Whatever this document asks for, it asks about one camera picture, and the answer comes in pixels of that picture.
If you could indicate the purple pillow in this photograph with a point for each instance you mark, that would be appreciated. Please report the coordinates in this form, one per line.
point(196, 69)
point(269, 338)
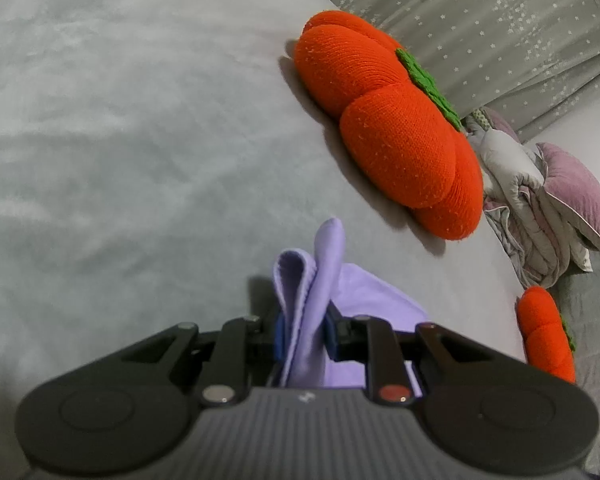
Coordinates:
point(580, 195)

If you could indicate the dark grey textured blanket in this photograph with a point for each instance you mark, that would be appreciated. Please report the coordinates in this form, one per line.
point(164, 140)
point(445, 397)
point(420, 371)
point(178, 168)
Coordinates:
point(595, 335)

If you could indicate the grey bed cover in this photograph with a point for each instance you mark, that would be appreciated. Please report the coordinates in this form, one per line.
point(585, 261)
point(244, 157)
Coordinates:
point(130, 135)

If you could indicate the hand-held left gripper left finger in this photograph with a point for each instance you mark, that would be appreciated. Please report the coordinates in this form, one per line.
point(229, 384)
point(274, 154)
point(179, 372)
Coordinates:
point(279, 342)

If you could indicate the orange pumpkin cushion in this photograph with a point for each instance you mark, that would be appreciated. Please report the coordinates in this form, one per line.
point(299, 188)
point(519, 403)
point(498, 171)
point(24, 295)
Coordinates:
point(545, 335)
point(395, 135)

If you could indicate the folded grey quilt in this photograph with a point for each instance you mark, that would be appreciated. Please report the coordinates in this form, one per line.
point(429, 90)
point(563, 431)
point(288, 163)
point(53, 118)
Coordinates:
point(520, 200)

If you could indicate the purple garment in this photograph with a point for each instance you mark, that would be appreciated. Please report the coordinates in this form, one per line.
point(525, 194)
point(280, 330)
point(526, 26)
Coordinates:
point(325, 260)

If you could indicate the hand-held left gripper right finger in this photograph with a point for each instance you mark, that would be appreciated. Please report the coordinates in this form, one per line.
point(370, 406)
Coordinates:
point(332, 335)

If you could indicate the grey star-print curtain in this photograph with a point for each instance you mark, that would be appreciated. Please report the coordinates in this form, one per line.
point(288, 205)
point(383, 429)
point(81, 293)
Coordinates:
point(480, 25)

